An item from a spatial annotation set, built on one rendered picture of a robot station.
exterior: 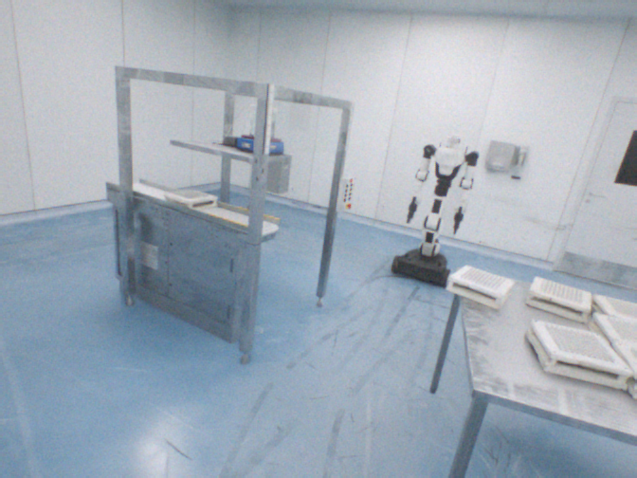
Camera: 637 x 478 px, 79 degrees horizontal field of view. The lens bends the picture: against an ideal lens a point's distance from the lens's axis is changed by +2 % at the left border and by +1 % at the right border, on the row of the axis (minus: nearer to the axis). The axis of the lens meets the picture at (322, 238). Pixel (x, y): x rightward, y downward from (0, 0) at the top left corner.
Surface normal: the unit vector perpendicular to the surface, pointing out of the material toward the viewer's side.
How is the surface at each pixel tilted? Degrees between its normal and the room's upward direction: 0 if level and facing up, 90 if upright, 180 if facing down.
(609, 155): 90
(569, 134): 90
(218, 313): 90
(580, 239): 90
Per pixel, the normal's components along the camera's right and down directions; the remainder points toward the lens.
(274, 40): -0.43, 0.23
